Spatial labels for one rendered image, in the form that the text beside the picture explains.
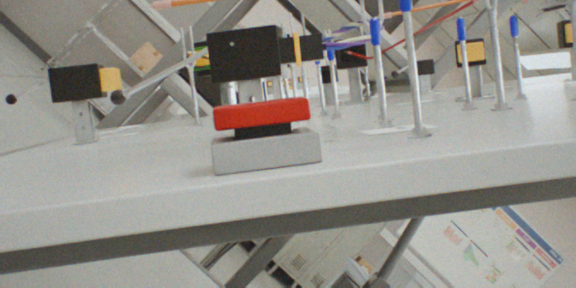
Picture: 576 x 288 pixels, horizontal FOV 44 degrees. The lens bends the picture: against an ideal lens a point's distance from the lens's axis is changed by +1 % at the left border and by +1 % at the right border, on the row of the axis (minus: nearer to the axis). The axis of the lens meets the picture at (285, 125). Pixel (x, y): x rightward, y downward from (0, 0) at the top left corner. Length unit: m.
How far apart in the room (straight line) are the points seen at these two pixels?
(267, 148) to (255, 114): 0.02
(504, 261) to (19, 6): 6.36
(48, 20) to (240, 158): 7.97
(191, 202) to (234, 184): 0.02
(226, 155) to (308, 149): 0.04
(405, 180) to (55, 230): 0.16
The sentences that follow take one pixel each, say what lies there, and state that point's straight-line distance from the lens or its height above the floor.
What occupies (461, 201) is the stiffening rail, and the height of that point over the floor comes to 1.16.
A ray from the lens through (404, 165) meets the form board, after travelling 0.33.
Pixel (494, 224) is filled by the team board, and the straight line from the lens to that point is 8.91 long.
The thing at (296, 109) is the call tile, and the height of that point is 1.12.
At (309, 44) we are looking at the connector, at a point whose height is 1.17.
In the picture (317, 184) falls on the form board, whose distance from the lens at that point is 0.32.
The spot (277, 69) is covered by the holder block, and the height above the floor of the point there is 1.14.
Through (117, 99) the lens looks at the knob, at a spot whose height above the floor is 1.03.
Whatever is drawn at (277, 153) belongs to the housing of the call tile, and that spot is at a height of 1.09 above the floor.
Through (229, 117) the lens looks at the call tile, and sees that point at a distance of 0.35.
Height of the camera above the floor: 1.10
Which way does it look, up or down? 2 degrees up
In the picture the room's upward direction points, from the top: 43 degrees clockwise
